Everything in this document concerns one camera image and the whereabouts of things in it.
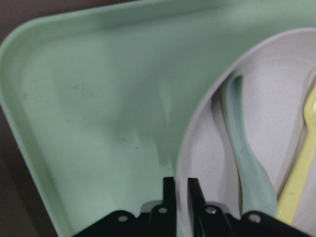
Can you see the yellow plastic fork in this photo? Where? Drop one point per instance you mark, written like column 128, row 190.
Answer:
column 294, row 182

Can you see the white round plate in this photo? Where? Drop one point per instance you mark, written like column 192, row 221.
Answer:
column 278, row 74

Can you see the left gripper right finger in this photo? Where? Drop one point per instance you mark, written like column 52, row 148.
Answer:
column 209, row 220

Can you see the light green tray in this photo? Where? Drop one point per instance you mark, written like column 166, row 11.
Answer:
column 99, row 100

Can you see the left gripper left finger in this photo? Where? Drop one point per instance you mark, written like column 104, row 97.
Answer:
column 163, row 217

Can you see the pale green plastic spoon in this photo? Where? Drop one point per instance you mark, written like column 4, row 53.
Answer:
column 257, row 191

